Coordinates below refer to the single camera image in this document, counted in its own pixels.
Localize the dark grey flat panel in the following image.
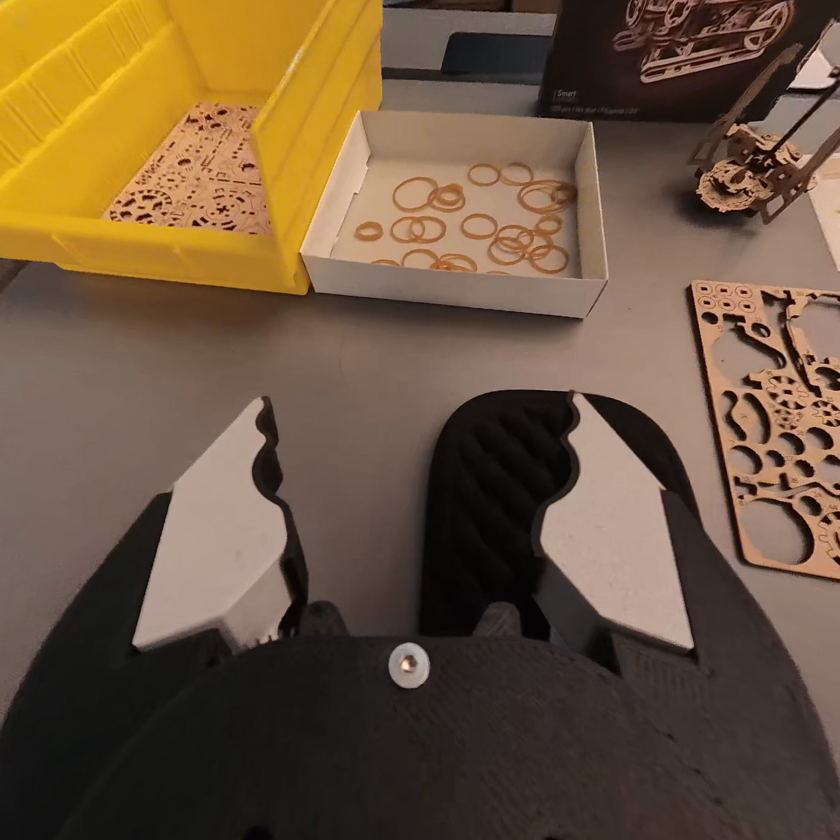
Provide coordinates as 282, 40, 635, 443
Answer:
444, 31, 559, 74

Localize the uncut wooden parts sheet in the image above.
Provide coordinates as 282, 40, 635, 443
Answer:
101, 101, 274, 236

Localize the black textured pad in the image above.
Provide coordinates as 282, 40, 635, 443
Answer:
419, 389, 700, 639

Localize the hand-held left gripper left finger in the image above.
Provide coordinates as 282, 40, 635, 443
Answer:
131, 395, 309, 652

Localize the yellow plastic bin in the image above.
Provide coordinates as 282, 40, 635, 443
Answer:
0, 0, 384, 296

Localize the pile of tan rubber bands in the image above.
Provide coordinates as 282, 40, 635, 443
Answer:
354, 161, 579, 274

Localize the white flat box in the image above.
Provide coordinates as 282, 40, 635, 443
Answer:
786, 38, 840, 91

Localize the white cardboard tray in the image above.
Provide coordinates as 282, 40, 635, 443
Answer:
300, 108, 610, 320

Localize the wooden sheet with hole grid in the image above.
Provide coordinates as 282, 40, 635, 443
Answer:
688, 279, 840, 584

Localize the black model kit box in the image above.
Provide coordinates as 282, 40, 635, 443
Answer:
537, 0, 840, 124

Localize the partly built wooden model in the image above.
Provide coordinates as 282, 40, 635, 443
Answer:
686, 26, 840, 227

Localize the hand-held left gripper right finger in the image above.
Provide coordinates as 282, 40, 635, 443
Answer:
530, 390, 697, 655

